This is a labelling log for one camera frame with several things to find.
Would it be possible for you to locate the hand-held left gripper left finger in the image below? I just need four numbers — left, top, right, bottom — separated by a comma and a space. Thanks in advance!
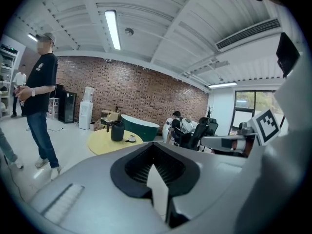
110, 142, 155, 199

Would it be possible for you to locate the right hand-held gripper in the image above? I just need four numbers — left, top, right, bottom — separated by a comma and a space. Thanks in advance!
201, 108, 281, 158

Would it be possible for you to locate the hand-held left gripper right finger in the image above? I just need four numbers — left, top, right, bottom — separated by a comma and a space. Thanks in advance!
153, 142, 201, 197

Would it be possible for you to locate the black-framed window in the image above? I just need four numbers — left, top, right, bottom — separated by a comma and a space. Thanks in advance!
233, 90, 285, 137

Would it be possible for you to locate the yellow round table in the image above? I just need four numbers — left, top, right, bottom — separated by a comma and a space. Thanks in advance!
87, 128, 144, 156

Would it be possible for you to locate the black thermal jug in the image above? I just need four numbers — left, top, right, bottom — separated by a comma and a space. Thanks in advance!
106, 120, 126, 142

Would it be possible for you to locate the black office chair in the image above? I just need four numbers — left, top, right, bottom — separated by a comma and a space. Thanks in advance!
181, 117, 219, 152

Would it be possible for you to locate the green bathtub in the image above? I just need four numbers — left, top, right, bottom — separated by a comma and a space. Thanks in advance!
120, 114, 160, 142

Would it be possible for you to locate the person's white top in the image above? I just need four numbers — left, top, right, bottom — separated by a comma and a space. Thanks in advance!
235, 50, 312, 234

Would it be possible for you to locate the cardboard box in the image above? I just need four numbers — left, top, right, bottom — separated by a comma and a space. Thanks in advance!
100, 109, 122, 129

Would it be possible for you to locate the white water dispenser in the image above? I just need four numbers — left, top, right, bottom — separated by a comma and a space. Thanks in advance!
78, 86, 95, 131

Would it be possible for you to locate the black flat panel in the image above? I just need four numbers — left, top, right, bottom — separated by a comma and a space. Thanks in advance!
275, 32, 301, 78

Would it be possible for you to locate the black glass-door fridge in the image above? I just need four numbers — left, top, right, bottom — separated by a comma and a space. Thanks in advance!
58, 90, 78, 124

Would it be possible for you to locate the white ceiling air vent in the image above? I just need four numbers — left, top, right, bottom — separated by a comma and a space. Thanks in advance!
214, 18, 282, 53

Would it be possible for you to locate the white step ladder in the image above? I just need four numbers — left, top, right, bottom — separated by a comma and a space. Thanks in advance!
48, 97, 60, 120

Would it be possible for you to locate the white storage shelf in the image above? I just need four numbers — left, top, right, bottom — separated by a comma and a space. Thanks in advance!
0, 43, 20, 118

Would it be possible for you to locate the black floor cable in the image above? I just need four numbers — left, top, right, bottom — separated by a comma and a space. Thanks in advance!
3, 154, 25, 202

